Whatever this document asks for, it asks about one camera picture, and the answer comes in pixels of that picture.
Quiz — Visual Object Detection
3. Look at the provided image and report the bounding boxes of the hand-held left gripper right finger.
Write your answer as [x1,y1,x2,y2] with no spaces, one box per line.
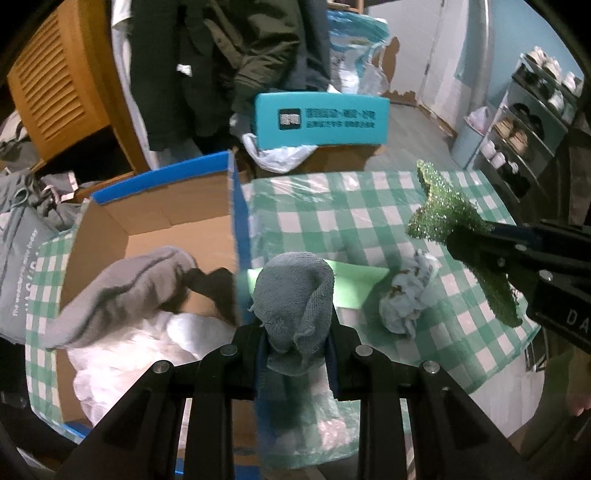
[323,318,525,480]

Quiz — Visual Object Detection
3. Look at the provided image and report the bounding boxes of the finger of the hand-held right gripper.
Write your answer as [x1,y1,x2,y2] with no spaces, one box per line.
[482,220,591,264]
[450,235,552,296]

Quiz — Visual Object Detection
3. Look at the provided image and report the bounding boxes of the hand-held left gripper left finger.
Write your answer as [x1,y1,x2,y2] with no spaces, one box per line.
[55,323,269,480]

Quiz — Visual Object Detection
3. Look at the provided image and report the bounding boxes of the green glittery cloth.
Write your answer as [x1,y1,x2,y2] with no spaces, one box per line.
[405,159,522,328]

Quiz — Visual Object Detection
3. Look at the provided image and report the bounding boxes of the grey-blue knitted towel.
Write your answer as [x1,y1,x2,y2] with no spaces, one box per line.
[249,251,335,377]

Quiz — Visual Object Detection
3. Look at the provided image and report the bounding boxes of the black sock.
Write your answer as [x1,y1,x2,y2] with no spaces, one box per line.
[185,267,241,330]

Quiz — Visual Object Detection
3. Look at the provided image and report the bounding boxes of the white mesh bath pouf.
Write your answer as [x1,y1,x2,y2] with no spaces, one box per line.
[67,309,241,428]

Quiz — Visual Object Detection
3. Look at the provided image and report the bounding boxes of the grey sock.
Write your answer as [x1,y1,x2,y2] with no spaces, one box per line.
[39,246,199,352]

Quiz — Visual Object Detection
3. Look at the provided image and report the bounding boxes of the blue-edged cardboard shoe box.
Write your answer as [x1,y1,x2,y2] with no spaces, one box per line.
[55,150,264,478]

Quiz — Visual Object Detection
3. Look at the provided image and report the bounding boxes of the light green paper sheet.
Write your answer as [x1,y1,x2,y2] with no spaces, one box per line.
[247,259,391,311]

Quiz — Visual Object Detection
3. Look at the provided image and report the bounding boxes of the light blue trash bin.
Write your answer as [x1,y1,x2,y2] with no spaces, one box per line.
[450,124,485,169]

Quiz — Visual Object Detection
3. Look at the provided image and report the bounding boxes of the patterned crumpled cloth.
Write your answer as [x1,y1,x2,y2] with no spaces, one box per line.
[379,249,444,342]

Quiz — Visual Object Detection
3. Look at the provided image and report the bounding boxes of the metal shoe rack with shoes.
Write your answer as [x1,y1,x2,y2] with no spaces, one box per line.
[480,46,585,199]

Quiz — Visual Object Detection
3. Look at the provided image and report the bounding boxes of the pink plastic bag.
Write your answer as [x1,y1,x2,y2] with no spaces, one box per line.
[463,106,490,134]

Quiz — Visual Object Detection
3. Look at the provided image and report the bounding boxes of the brown cardboard box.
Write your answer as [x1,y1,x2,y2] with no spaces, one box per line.
[252,143,384,178]

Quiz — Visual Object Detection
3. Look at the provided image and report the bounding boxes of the white plastic bag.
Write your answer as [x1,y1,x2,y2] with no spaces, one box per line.
[241,133,319,174]

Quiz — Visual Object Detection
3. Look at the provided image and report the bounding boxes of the teal box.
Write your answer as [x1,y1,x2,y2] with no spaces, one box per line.
[252,91,391,151]

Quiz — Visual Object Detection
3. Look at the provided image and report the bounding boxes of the blue plastic bag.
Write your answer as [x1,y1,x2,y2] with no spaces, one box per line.
[327,10,393,95]

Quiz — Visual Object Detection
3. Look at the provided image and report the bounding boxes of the grey tote bag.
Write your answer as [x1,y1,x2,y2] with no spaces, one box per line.
[0,111,93,344]

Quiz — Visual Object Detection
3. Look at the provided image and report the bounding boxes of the black hanging jacket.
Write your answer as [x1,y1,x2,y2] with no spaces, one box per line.
[131,0,236,151]

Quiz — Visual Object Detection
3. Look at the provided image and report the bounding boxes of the white hanging shirt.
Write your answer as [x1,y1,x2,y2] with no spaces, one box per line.
[111,0,160,171]

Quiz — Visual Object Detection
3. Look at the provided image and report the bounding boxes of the wooden louvered wardrobe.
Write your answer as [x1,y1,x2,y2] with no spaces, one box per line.
[0,0,153,176]

